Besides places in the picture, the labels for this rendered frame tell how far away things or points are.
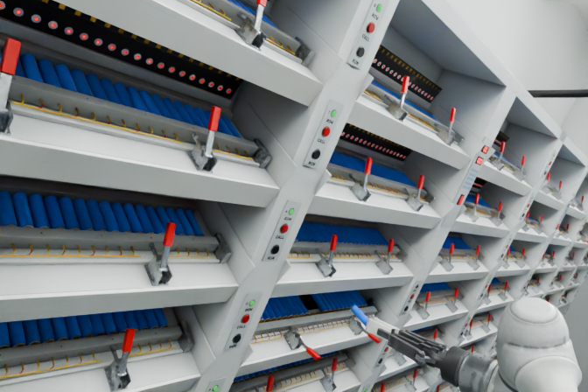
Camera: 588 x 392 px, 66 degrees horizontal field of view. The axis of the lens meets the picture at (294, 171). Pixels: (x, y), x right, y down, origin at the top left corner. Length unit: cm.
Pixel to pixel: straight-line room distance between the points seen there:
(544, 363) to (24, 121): 81
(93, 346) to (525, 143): 173
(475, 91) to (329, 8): 70
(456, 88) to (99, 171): 109
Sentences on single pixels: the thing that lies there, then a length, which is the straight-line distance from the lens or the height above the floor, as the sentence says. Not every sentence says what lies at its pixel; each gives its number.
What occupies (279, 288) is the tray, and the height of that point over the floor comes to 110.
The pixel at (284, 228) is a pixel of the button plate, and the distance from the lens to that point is 81.
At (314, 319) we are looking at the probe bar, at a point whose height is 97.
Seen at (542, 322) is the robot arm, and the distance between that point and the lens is 86.
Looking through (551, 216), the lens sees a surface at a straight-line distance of 272.
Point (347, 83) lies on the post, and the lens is 80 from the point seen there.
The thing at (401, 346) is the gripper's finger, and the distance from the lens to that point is 108.
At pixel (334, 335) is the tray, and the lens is 125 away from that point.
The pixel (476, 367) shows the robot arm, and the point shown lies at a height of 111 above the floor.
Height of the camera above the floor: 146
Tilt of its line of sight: 9 degrees down
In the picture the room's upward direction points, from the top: 23 degrees clockwise
